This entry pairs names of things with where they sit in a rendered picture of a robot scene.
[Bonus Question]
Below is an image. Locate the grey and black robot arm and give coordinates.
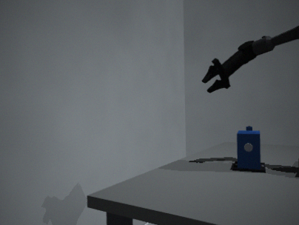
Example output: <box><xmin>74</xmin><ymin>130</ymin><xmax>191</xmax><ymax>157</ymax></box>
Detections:
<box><xmin>227</xmin><ymin>26</ymin><xmax>299</xmax><ymax>70</ymax></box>

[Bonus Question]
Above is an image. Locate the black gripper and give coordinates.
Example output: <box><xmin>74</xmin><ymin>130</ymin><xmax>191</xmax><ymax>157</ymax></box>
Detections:
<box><xmin>202</xmin><ymin>58</ymin><xmax>236</xmax><ymax>93</ymax></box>

